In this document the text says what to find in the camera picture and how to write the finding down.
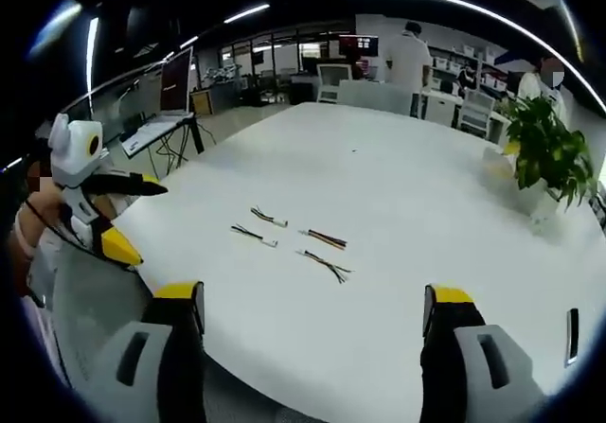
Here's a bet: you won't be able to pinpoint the green potted plant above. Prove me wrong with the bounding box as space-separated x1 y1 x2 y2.
505 95 598 221

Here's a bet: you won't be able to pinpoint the white JST connector with wires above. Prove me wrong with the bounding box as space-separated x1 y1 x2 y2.
250 205 290 228
230 223 279 248

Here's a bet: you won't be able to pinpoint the dark JST socket coloured wires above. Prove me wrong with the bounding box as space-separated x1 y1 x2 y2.
297 227 348 252

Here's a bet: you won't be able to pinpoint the person's left hand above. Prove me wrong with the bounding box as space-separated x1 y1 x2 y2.
24 189 65 235

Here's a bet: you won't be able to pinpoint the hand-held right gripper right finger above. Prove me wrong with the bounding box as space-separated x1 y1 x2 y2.
419 283 545 423

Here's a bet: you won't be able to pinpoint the red wall screen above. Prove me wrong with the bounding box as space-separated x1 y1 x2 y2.
338 34 381 58

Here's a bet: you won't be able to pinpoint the open laptop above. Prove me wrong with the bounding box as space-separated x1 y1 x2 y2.
120 45 196 157

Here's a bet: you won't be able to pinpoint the black smartphone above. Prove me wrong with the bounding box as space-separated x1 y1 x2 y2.
564 308 580 367

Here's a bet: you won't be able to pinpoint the wooden framed box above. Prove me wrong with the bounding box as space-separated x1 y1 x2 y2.
188 88 213 117

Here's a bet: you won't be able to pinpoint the dark JST socket thin wires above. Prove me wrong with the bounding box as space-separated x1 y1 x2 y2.
294 249 355 284

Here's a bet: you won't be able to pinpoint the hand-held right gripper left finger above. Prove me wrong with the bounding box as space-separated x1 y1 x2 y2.
87 279 207 423

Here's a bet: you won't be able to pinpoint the white side table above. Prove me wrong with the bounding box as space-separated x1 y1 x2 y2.
141 113 205 178

